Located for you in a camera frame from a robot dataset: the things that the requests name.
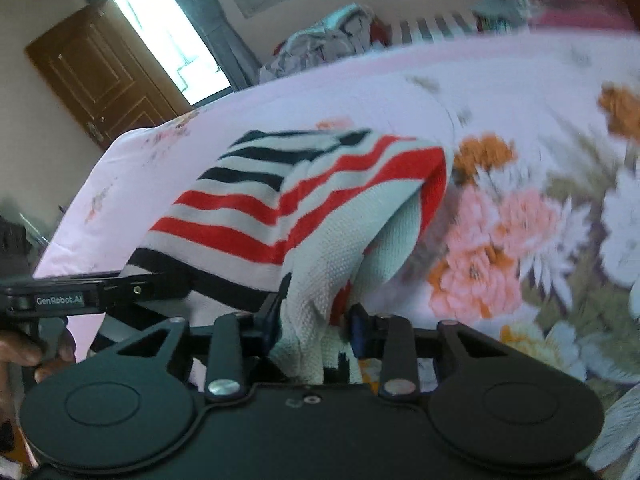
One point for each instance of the person's left hand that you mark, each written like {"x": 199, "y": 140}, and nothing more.
{"x": 20, "y": 350}

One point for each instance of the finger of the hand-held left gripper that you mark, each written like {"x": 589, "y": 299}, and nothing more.
{"x": 130, "y": 317}
{"x": 135, "y": 290}

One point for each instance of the grey white crumpled clothes pile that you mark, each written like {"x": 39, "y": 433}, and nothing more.
{"x": 325, "y": 40}

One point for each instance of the grey curtain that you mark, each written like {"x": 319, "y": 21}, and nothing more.
{"x": 220, "y": 35}

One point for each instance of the pink floral bedsheet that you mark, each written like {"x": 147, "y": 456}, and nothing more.
{"x": 500, "y": 160}

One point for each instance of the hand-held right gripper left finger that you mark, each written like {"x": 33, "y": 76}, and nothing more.
{"x": 272, "y": 322}

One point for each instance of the brown wooden door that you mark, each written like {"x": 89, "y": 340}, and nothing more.
{"x": 105, "y": 75}

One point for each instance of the bright glass doorway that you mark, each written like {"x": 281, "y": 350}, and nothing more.
{"x": 170, "y": 35}

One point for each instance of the black white red striped sweater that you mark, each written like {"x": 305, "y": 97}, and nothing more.
{"x": 300, "y": 200}

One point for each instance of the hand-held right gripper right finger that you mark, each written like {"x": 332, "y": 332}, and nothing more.
{"x": 357, "y": 327}

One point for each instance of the grey white striped cloth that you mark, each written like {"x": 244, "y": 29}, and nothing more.
{"x": 435, "y": 27}

